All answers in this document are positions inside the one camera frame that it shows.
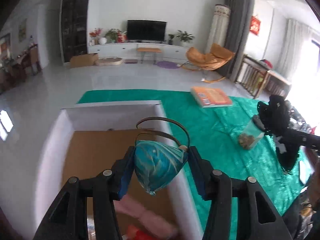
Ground pink mesh bath sponge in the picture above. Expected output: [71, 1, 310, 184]
[114, 194, 178, 239]

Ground orange lounge chair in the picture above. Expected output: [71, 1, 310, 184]
[181, 43, 235, 73]

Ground black flat television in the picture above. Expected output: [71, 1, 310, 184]
[126, 20, 167, 42]

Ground dark display cabinet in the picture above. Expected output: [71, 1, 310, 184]
[60, 0, 88, 62]

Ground green satin tablecloth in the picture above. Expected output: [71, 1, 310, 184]
[79, 89, 311, 239]

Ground black beaded mesh cloth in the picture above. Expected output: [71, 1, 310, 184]
[257, 95, 300, 174]

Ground cardboard box on floor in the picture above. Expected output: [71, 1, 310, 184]
[70, 53, 99, 68]

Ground red soft cloth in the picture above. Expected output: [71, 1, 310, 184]
[126, 225, 157, 240]

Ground grey curtain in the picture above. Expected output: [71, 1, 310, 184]
[221, 0, 254, 81]

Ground potted green plant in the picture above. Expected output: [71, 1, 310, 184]
[176, 30, 195, 47]

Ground white tv cabinet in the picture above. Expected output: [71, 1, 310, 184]
[87, 43, 189, 62]

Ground red flower vase arrangement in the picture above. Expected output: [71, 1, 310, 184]
[89, 28, 103, 46]

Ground wooden railing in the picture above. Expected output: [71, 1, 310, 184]
[235, 54, 291, 99]

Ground red wall decoration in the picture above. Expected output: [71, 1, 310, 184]
[249, 16, 261, 36]

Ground teal triangular sachet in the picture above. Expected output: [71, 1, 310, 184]
[133, 116, 190, 196]

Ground purple round floor mat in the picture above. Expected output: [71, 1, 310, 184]
[156, 61, 180, 69]

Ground small wooden bench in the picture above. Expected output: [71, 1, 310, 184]
[136, 47, 162, 64]

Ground orange book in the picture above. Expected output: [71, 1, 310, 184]
[190, 87, 233, 108]

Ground clear jar black lid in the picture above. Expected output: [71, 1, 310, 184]
[238, 115, 265, 150]

